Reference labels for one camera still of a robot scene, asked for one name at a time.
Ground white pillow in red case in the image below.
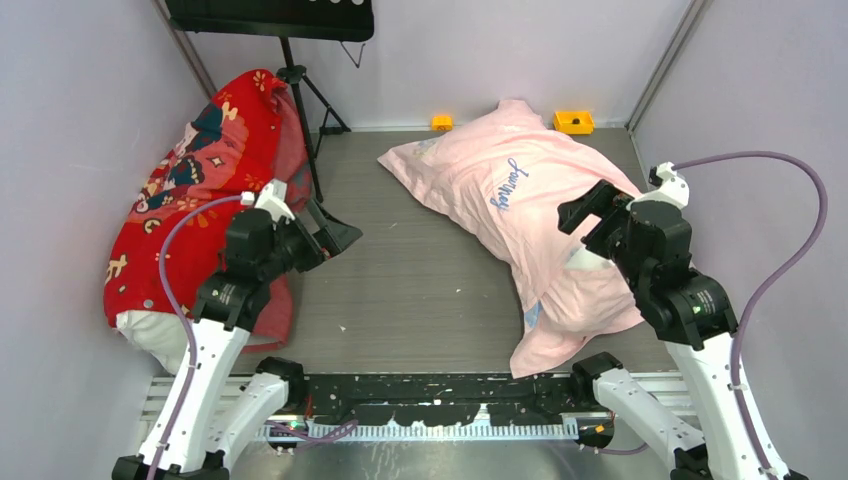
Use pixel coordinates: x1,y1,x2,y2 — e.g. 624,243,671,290
116,310,188,375

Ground aluminium rail frame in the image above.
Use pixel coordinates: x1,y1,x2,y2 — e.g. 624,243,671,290
139,370,743,445

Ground black tripod stand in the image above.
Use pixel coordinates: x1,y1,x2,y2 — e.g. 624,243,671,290
276,37,351,203

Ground pink pillowcase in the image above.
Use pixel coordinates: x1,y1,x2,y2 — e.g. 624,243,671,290
379,100,642,378

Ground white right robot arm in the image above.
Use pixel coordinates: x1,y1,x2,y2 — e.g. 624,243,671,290
557,179,796,479

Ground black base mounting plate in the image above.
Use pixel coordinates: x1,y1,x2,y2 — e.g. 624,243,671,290
277,373,613,427

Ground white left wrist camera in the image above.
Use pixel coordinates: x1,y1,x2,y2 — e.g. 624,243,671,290
239,179,296,223

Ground white pillow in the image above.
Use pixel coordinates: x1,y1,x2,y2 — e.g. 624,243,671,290
565,247,617,271
116,310,188,375

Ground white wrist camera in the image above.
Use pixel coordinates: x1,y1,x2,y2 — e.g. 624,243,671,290
633,162,690,210
239,179,296,223

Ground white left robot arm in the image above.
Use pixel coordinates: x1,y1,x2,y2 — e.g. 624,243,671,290
111,200,363,479

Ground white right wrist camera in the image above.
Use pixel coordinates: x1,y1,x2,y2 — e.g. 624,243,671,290
633,162,690,210

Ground yellow tray with black knob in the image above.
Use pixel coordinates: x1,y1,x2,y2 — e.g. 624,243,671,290
553,111,595,135

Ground red patterned pillowcase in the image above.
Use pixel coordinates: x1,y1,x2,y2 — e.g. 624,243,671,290
103,69,312,331

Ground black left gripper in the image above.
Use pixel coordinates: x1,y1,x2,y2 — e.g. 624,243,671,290
259,198,360,282

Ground small yellow block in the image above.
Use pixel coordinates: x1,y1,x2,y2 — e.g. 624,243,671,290
430,115,454,131

